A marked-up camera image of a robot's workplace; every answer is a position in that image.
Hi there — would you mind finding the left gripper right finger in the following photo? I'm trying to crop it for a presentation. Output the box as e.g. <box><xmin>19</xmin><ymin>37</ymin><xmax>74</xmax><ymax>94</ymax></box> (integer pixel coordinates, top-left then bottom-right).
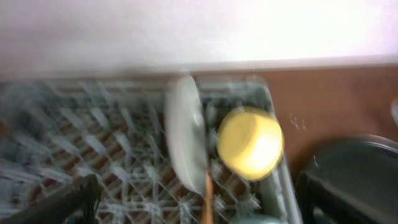
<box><xmin>296</xmin><ymin>172</ymin><xmax>379</xmax><ymax>224</ymax></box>

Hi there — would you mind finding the white round plate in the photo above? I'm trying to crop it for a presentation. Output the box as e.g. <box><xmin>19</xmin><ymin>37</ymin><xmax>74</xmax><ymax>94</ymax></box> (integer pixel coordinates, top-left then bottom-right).
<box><xmin>164</xmin><ymin>76</ymin><xmax>208</xmax><ymax>195</ymax></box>

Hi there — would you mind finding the wooden chopstick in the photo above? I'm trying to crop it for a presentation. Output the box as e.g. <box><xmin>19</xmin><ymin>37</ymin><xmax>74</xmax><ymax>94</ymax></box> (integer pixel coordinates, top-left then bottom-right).
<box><xmin>201</xmin><ymin>169</ymin><xmax>214</xmax><ymax>224</ymax></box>

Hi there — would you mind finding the light blue plastic cup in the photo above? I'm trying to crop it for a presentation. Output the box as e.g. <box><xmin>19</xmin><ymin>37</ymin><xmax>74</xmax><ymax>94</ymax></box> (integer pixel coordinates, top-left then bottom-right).
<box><xmin>230</xmin><ymin>215</ymin><xmax>282</xmax><ymax>224</ymax></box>

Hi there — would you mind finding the yellow bowl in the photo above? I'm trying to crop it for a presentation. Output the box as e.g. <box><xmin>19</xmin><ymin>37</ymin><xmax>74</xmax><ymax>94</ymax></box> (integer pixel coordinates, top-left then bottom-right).
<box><xmin>217</xmin><ymin>106</ymin><xmax>284</xmax><ymax>182</ymax></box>

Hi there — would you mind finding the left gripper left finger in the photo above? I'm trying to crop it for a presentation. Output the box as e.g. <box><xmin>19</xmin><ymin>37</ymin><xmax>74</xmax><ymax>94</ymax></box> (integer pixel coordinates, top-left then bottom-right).
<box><xmin>1</xmin><ymin>174</ymin><xmax>100</xmax><ymax>224</ymax></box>

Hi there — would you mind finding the grey plastic dishwasher rack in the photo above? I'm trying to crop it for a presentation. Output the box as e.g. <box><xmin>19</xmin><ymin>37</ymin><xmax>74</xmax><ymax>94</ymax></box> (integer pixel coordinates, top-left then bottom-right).
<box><xmin>1</xmin><ymin>77</ymin><xmax>302</xmax><ymax>223</ymax></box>

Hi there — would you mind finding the round black serving tray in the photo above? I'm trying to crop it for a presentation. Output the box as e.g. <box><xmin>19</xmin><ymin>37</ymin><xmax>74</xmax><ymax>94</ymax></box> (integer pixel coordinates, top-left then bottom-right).
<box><xmin>297</xmin><ymin>135</ymin><xmax>397</xmax><ymax>223</ymax></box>

